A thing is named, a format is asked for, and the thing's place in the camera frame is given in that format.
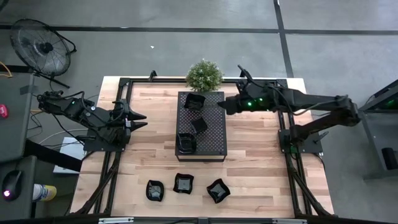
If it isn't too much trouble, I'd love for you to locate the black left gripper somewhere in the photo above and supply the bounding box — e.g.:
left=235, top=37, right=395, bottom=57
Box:
left=117, top=99, right=149, bottom=134

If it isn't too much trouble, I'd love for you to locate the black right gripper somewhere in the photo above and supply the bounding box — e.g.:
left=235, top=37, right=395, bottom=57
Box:
left=216, top=93, right=249, bottom=116

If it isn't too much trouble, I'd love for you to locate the small black pot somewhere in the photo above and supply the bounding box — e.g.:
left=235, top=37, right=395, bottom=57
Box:
left=190, top=116, right=208, bottom=135

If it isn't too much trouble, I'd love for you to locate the black rounded square plate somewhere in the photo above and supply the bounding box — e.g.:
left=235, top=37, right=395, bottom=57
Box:
left=145, top=179, right=165, bottom=202
left=175, top=133, right=198, bottom=155

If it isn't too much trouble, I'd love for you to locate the green plant in black pot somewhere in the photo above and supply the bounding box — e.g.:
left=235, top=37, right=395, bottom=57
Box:
left=185, top=58, right=224, bottom=93

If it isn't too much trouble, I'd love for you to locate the black perforated metal stand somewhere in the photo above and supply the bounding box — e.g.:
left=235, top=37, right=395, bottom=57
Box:
left=175, top=90, right=228, bottom=162

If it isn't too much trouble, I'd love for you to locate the white flat board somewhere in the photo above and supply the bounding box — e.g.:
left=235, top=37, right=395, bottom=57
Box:
left=52, top=136, right=87, bottom=174

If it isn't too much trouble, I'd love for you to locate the black diagonal beam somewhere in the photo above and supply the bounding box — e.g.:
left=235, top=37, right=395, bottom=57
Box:
left=23, top=138, right=83, bottom=174

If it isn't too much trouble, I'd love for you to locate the white and yellow spray can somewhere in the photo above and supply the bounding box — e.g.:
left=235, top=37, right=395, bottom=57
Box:
left=32, top=183, right=58, bottom=202

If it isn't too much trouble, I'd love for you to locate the black floor fan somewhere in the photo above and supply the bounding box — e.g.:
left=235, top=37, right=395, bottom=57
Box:
left=9, top=18, right=78, bottom=90

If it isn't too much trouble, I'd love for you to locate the grey desk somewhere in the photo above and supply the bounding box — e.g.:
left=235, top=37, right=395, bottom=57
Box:
left=0, top=73, right=37, bottom=220

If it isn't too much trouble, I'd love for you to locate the black computer mouse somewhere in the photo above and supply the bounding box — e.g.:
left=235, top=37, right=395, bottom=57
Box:
left=1, top=169, right=23, bottom=202

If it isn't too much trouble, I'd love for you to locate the grey side cabinet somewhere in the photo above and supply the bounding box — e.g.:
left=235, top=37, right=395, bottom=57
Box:
left=357, top=79, right=398, bottom=181

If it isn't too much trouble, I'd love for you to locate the black cylindrical object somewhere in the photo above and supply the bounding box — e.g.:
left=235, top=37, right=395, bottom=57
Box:
left=381, top=147, right=398, bottom=171

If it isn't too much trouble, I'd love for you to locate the black metal table frame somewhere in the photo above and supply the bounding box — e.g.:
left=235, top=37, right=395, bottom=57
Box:
left=70, top=70, right=335, bottom=218

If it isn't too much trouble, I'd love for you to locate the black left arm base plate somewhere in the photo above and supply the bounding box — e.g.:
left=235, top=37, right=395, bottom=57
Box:
left=83, top=133, right=126, bottom=153

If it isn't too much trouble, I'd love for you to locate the white cable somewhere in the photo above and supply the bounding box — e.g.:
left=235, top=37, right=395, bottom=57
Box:
left=39, top=128, right=91, bottom=144

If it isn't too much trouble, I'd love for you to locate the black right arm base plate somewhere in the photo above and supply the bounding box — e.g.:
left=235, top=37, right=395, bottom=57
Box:
left=277, top=128, right=324, bottom=155

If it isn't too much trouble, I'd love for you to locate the silver metal bracket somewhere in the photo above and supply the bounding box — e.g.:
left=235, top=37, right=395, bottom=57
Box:
left=98, top=217, right=134, bottom=224
left=272, top=217, right=308, bottom=224

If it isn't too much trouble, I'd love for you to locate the red connector with yellow cable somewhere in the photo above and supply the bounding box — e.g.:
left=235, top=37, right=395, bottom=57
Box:
left=0, top=60, right=13, bottom=78

